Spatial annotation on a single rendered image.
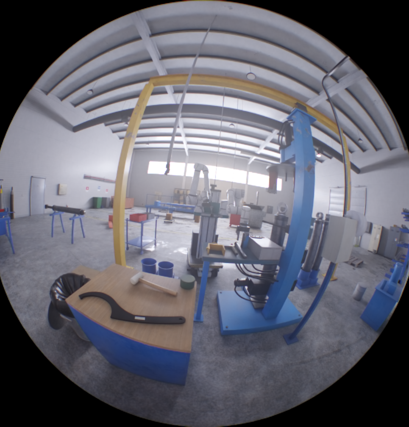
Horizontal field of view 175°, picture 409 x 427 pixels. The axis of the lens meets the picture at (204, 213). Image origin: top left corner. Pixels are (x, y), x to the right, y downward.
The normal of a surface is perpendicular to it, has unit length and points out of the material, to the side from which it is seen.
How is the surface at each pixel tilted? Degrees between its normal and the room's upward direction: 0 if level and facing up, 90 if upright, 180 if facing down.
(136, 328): 0
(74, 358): 0
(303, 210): 90
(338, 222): 90
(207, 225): 90
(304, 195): 90
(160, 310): 0
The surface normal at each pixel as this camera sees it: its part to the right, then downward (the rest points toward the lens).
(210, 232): 0.14, 0.11
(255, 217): -0.09, 0.08
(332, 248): -0.99, -0.12
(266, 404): 0.12, -0.99
